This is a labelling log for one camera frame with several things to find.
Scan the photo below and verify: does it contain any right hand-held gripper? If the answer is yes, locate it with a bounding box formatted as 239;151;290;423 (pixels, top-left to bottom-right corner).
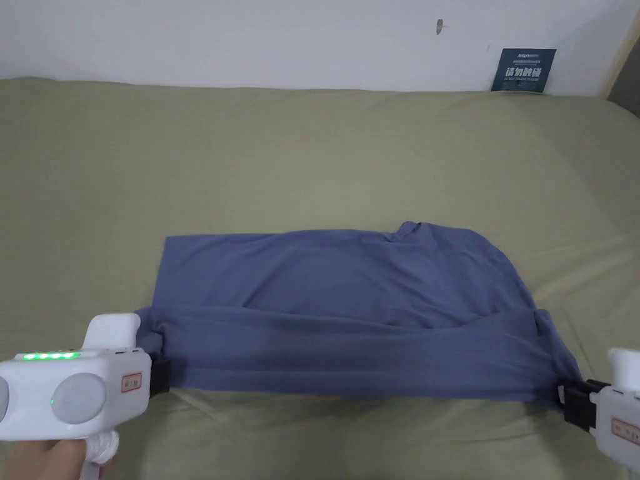
556;347;640;480

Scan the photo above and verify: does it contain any person's left hand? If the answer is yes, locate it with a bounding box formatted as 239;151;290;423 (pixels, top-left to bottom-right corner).
0;437;117;480

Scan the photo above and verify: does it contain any dark blue sign card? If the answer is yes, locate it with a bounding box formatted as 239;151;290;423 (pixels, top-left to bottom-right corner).
490;47;558;94

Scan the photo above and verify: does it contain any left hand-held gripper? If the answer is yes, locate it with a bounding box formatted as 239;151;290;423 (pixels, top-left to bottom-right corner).
0;312;172;480

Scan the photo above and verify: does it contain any blue shirt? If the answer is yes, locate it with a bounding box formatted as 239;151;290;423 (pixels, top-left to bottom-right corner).
134;220;584;412

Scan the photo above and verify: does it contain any bed with pale green sheet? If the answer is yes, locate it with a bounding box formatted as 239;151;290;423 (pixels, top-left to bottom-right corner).
0;76;640;480

